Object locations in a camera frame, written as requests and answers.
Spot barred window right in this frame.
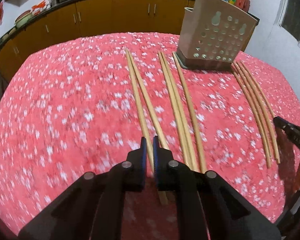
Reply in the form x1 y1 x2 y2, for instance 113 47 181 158
280 0 300 47

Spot green bowl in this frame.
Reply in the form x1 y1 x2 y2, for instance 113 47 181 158
15 10 32 28

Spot lower wooden kitchen cabinets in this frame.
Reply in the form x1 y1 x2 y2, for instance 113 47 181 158
0 0 194 81

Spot red floral tablecloth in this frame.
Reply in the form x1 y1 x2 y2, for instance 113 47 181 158
0 33 300 233

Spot beige perforated utensil holder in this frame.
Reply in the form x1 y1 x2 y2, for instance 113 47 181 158
176 0 257 72

